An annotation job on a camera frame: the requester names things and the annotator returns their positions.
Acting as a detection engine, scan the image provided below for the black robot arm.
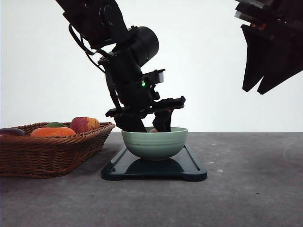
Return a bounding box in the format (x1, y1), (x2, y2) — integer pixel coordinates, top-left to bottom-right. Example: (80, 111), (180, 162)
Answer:
(56, 0), (186, 132)

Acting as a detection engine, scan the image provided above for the green ceramic bowl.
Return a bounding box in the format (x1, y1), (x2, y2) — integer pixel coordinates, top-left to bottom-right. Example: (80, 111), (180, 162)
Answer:
(121, 127), (188, 158)

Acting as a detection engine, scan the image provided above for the green avocado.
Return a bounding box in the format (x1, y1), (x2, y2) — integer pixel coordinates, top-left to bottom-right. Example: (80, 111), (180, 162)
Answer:
(45, 122), (65, 127)

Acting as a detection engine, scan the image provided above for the red yellow apple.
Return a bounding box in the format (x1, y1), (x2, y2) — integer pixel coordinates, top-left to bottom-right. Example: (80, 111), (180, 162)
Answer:
(71, 117), (100, 133)

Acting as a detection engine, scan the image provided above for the brown wicker basket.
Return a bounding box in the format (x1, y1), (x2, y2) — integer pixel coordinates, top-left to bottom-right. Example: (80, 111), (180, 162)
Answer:
(0, 117), (115, 178)

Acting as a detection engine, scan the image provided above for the dark blue rectangular tray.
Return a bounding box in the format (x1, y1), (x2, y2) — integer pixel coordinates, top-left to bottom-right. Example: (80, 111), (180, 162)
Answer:
(102, 145), (207, 182)

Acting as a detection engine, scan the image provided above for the orange tangerine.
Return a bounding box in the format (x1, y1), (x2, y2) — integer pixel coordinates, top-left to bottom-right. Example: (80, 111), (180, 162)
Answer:
(30, 127), (76, 137)

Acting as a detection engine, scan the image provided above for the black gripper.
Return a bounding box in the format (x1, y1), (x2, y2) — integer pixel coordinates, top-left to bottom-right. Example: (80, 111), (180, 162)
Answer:
(234, 0), (303, 94)
(98, 46), (186, 132)

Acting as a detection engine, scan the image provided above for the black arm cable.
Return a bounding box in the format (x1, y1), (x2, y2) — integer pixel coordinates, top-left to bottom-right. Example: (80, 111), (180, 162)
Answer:
(69, 23), (120, 109)

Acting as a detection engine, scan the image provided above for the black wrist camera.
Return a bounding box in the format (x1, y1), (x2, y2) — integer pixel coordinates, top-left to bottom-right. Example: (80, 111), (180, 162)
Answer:
(143, 69), (165, 84)

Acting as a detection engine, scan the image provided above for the dark purple fruit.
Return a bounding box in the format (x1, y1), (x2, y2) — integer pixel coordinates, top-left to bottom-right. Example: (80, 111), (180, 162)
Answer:
(0, 128), (25, 136)

